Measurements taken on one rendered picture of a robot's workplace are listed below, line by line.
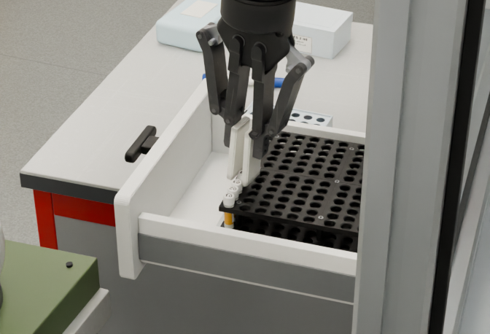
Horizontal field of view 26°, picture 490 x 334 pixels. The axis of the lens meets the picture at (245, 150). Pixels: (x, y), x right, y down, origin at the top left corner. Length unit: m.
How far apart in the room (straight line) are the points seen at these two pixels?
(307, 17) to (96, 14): 2.07
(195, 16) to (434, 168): 1.33
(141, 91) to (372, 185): 1.17
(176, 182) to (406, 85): 0.78
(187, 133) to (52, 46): 2.34
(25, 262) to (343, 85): 0.65
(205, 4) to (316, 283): 0.84
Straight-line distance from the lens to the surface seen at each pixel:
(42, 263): 1.26
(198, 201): 1.28
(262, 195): 1.18
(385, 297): 0.57
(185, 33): 1.79
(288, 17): 1.06
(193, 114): 1.28
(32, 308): 1.20
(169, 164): 1.23
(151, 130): 1.28
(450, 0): 0.47
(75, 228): 1.54
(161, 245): 1.16
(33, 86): 3.35
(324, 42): 1.77
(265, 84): 1.10
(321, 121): 1.54
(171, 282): 1.53
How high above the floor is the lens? 1.56
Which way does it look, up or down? 32 degrees down
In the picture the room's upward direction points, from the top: straight up
